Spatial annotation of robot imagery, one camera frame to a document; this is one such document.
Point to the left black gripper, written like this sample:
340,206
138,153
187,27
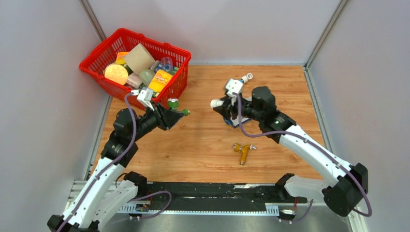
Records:
166,119

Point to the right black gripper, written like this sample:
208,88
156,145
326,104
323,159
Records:
227,109

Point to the white pipe elbow fitting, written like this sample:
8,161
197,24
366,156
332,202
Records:
216,103

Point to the green water faucet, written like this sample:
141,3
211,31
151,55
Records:
173,104

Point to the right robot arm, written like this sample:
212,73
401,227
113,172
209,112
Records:
344,187

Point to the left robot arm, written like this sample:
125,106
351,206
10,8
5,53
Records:
95,206

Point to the razor blister pack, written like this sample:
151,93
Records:
234,122

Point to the blue faucet with white fitting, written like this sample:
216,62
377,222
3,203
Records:
244,79

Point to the yellow brass faucet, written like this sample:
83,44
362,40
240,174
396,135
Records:
243,150

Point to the pale green soap bar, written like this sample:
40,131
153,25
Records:
146,76

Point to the pink wrapped soap bar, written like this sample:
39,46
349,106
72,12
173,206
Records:
134,80

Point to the orange round sponge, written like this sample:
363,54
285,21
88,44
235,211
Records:
116,73

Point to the brown cardboard box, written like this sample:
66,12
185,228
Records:
139,59

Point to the orange packet in basket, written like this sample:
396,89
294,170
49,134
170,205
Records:
120,60

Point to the red plastic shopping basket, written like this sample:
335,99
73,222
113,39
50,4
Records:
123,40

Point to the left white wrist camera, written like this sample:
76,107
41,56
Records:
145,96

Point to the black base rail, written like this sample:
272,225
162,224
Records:
196,196

